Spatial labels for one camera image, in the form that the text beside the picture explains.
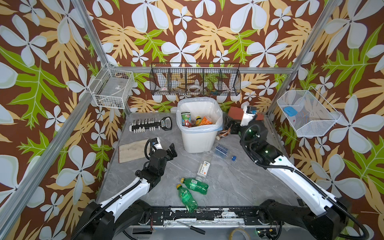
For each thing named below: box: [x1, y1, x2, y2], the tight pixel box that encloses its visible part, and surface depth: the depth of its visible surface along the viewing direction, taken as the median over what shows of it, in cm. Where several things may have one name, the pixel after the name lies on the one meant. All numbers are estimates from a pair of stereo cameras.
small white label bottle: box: [197, 161, 211, 180], surface depth 88 cm
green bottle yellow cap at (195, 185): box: [180, 177, 209, 195], surface depth 81 cm
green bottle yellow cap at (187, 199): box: [176, 184, 199, 213], surface depth 78 cm
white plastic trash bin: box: [181, 131, 218, 154], surface depth 90 cm
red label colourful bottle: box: [181, 111, 192, 128], surface depth 90 cm
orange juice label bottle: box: [199, 116, 213, 126], surface depth 81 cm
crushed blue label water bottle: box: [215, 144, 237, 162], surface depth 95 cm
